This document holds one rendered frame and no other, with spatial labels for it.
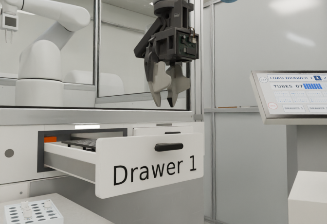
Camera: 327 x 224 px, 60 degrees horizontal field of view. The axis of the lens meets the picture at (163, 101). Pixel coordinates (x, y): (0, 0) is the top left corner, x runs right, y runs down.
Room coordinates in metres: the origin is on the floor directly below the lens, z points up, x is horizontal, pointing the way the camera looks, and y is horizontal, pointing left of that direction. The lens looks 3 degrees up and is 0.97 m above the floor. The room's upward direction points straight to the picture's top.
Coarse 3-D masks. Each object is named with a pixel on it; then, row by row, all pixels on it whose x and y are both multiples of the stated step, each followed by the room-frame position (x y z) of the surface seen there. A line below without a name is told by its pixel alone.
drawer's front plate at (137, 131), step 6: (180, 126) 1.13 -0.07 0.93; (186, 126) 1.14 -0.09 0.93; (192, 126) 1.16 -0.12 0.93; (138, 132) 0.98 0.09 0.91; (144, 132) 0.99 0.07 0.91; (150, 132) 1.01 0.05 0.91; (156, 132) 1.03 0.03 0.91; (162, 132) 1.05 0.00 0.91; (186, 132) 1.14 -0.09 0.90; (192, 132) 1.16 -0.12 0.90
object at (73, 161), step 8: (48, 144) 0.77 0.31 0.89; (56, 144) 0.82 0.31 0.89; (64, 144) 0.84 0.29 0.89; (48, 152) 0.76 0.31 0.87; (56, 152) 0.72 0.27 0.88; (64, 152) 0.69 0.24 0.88; (72, 152) 0.66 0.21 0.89; (80, 152) 0.62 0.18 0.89; (88, 152) 0.60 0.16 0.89; (48, 160) 0.76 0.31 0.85; (56, 160) 0.72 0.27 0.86; (64, 160) 0.68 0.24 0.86; (72, 160) 0.65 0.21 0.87; (80, 160) 0.62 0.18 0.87; (88, 160) 0.60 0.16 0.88; (56, 168) 0.72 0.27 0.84; (64, 168) 0.68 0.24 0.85; (72, 168) 0.65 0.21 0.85; (80, 168) 0.62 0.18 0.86; (88, 168) 0.59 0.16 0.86; (80, 176) 0.62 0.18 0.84; (88, 176) 0.59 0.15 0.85
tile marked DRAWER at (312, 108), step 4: (308, 104) 1.26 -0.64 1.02; (312, 104) 1.26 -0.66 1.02; (316, 104) 1.26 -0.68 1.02; (320, 104) 1.26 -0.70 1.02; (324, 104) 1.26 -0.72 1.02; (308, 108) 1.24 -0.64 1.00; (312, 108) 1.24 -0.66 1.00; (316, 108) 1.24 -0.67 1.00; (320, 108) 1.24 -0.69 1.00; (324, 108) 1.24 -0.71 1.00
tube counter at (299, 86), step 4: (296, 84) 1.34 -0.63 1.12; (300, 84) 1.34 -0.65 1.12; (304, 84) 1.34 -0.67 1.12; (308, 84) 1.34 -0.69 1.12; (312, 84) 1.34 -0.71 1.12; (316, 84) 1.34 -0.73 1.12; (320, 84) 1.34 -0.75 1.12; (324, 84) 1.34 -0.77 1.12; (296, 88) 1.33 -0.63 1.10; (300, 88) 1.33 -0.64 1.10; (304, 88) 1.33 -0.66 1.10; (308, 88) 1.33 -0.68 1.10; (312, 88) 1.33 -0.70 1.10; (316, 88) 1.33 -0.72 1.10; (320, 88) 1.32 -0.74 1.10; (324, 88) 1.32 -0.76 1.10
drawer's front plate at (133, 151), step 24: (96, 144) 0.53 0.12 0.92; (120, 144) 0.55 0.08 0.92; (144, 144) 0.59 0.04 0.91; (192, 144) 0.69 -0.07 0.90; (96, 168) 0.53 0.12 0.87; (120, 168) 0.55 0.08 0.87; (144, 168) 0.59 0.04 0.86; (192, 168) 0.69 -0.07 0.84; (96, 192) 0.53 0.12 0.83; (120, 192) 0.55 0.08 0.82
